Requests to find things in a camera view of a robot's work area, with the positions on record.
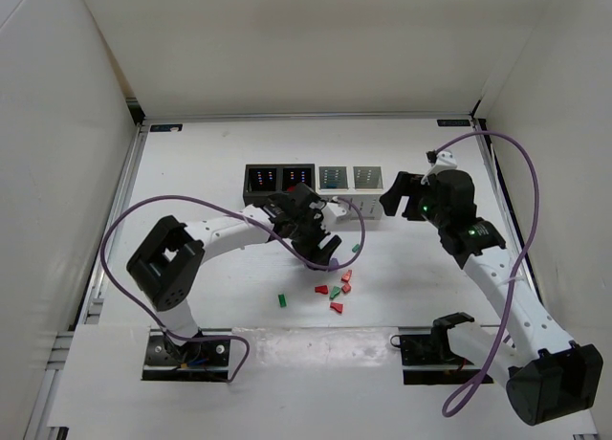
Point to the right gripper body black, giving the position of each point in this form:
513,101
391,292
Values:
411,197

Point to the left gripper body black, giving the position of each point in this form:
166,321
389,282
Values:
315,239

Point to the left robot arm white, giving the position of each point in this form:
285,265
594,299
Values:
166,263

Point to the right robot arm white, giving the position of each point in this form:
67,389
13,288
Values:
544,371

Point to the white double bin container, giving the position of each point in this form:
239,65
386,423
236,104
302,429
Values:
361,185

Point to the black double bin container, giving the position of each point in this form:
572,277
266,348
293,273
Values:
263,180

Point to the red lego slope left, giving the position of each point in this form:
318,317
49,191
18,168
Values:
322,289

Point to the red lego slope top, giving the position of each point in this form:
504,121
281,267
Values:
346,276

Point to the green lego slope middle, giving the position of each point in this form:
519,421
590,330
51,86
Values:
335,292

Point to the green lego bottom left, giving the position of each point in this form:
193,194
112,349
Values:
282,300

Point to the red lego slope bottom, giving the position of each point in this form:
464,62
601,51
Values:
337,307

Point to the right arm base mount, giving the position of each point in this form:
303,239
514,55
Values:
426,357

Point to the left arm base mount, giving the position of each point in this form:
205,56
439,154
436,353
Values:
197,362

